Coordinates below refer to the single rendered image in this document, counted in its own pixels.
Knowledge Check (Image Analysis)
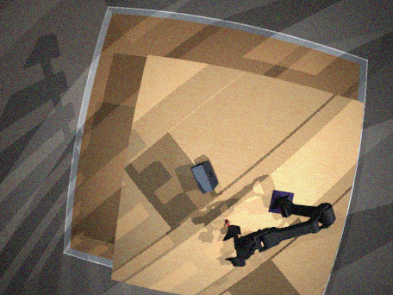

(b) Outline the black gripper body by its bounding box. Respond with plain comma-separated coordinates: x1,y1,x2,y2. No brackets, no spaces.
228,225,246,267

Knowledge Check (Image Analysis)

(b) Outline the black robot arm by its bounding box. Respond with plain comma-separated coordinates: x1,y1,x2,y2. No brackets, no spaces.
236,195,336,260

